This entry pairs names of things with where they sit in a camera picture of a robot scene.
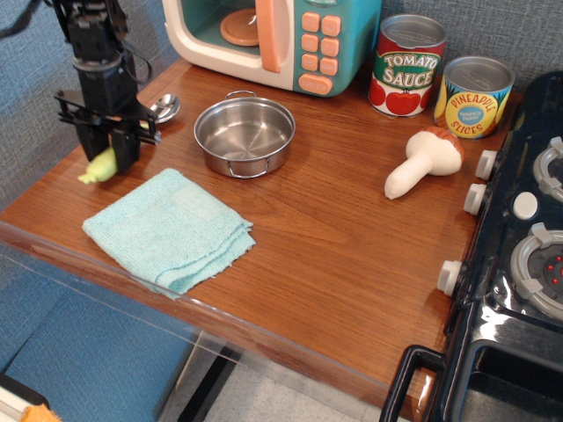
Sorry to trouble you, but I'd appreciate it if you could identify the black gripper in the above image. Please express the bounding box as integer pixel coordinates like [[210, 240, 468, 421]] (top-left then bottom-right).
[[55, 55, 161, 174]]

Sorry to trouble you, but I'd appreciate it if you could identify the spoon with green handle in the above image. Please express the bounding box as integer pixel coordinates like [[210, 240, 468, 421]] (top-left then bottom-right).
[[77, 94, 180, 185]]

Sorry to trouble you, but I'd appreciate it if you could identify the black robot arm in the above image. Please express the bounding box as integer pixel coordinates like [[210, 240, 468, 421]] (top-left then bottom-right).
[[53, 1, 160, 173]]

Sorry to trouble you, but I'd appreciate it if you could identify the light teal folded cloth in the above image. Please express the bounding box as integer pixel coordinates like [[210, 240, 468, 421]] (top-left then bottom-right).
[[83, 169, 255, 296]]

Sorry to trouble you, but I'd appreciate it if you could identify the small steel pot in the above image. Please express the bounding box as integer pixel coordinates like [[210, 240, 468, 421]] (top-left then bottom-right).
[[194, 91, 296, 179]]

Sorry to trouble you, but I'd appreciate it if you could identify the orange microwave turntable plate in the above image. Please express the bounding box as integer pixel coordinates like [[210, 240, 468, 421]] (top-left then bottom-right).
[[220, 8, 259, 47]]

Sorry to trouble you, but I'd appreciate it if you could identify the teal toy microwave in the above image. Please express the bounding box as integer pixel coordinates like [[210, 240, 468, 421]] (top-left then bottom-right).
[[163, 1, 382, 98]]

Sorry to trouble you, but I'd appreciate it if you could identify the tomato sauce can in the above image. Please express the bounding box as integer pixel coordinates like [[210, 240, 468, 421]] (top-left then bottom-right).
[[369, 14, 447, 117]]

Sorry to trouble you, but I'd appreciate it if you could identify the plush mushroom toy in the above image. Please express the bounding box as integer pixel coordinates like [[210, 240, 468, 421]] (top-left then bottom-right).
[[384, 127, 465, 200]]

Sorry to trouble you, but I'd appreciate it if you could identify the white stove knob lower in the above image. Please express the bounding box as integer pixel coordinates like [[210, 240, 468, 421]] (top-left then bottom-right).
[[437, 260, 462, 297]]

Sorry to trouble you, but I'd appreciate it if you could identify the white stove knob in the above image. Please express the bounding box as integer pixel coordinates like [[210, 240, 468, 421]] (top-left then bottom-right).
[[475, 149, 497, 181], [464, 184, 486, 215], [437, 260, 462, 297]]

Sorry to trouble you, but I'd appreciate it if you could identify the white stove knob middle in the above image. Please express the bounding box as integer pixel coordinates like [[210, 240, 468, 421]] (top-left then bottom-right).
[[464, 184, 486, 215]]

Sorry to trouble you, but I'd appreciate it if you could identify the pineapple slices can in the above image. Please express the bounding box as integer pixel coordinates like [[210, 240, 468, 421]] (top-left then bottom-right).
[[434, 56, 515, 140]]

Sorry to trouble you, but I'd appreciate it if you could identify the white stove knob upper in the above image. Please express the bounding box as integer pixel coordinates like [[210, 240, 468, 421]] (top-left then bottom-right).
[[475, 149, 497, 181]]

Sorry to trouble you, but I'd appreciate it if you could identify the black toy stove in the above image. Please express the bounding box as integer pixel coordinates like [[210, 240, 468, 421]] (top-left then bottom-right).
[[380, 71, 562, 421]]

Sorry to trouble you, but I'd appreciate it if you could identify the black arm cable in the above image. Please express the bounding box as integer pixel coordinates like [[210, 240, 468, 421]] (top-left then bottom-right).
[[0, 0, 153, 85]]

